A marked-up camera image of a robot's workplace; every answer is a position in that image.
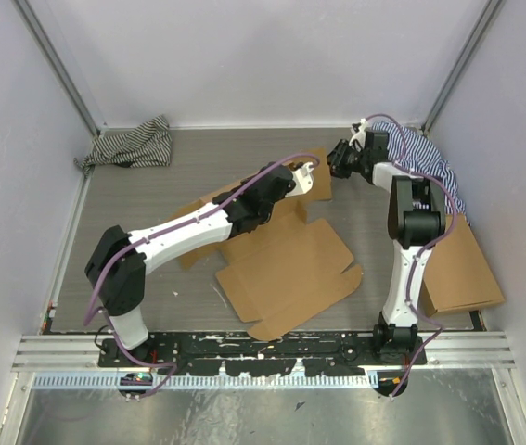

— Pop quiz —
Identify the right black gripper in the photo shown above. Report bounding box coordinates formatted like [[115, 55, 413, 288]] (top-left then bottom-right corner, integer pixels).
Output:
[[314, 139, 368, 179]]

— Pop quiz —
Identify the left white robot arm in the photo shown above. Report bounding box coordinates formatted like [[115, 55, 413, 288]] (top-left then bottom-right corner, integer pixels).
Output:
[[84, 162, 314, 368]]

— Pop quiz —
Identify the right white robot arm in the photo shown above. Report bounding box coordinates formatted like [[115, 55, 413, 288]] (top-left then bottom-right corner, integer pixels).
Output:
[[327, 126, 446, 366]]

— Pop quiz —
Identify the folded brown cardboard box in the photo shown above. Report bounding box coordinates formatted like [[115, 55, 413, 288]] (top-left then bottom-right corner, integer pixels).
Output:
[[420, 214, 506, 317]]

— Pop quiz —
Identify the blue striped cloth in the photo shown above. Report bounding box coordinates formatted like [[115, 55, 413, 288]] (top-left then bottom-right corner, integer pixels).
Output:
[[371, 121, 466, 215]]

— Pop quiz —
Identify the grey striped cloth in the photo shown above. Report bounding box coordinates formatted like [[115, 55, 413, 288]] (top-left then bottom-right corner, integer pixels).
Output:
[[73, 114, 173, 176]]

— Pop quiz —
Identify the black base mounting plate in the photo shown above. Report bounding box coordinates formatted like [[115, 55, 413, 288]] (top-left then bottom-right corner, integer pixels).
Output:
[[94, 331, 416, 377]]

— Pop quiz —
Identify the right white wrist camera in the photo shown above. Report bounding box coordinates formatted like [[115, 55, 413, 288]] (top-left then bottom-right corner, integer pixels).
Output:
[[348, 118, 371, 150]]

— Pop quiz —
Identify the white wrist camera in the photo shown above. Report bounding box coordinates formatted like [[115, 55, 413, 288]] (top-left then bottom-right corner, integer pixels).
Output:
[[286, 161, 318, 197], [348, 118, 371, 150]]

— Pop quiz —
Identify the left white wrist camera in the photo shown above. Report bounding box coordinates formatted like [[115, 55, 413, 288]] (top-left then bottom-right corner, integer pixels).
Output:
[[286, 161, 318, 197]]

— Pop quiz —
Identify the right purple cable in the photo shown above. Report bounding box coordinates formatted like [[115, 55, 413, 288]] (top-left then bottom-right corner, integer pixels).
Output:
[[366, 113, 461, 400]]

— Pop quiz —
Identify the purple cable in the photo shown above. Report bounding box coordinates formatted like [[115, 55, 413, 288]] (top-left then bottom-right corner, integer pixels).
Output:
[[81, 153, 322, 400], [366, 113, 461, 400]]

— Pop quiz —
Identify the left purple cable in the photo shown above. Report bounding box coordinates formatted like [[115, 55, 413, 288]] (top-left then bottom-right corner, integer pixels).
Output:
[[81, 153, 322, 400]]

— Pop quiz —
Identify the right aluminium corner post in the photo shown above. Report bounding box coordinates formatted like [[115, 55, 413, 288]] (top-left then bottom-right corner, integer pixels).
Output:
[[420, 0, 506, 134]]

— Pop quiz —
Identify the aluminium corner post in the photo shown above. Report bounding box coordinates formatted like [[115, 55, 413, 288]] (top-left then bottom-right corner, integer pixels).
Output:
[[420, 0, 506, 134], [12, 0, 102, 136]]

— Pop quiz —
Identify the white slotted cable duct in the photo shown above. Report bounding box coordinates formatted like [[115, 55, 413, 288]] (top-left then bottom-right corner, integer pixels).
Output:
[[31, 371, 378, 391]]

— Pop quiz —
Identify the aluminium rail frame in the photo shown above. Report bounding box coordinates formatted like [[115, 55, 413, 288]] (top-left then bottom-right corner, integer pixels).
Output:
[[13, 331, 515, 375]]

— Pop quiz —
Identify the left aluminium corner post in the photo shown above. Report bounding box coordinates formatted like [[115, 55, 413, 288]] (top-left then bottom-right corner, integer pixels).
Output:
[[12, 0, 102, 136]]

